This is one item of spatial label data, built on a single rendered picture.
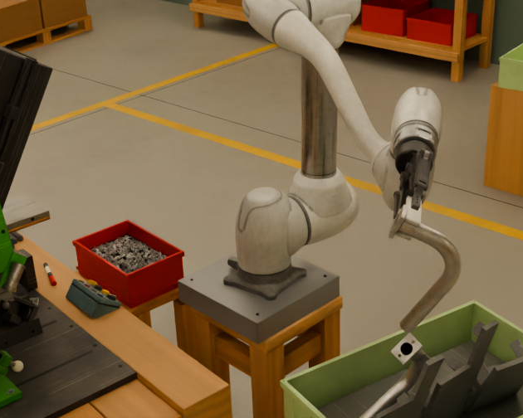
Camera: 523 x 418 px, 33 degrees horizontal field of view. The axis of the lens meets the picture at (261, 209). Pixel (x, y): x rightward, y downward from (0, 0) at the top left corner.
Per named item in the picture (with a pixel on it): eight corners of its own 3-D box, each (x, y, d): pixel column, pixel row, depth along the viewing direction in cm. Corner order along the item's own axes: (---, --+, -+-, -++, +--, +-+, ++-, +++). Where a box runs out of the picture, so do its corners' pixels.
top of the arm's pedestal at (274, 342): (266, 271, 283) (266, 260, 281) (343, 308, 262) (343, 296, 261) (190, 312, 263) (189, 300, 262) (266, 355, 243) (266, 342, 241)
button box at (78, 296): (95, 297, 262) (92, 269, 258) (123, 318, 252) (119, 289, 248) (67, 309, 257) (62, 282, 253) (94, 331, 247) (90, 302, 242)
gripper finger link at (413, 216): (420, 203, 167) (422, 201, 167) (418, 227, 162) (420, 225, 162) (405, 197, 167) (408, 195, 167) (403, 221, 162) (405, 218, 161)
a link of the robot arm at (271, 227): (226, 259, 258) (221, 191, 248) (276, 240, 267) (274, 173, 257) (257, 281, 246) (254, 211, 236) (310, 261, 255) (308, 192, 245)
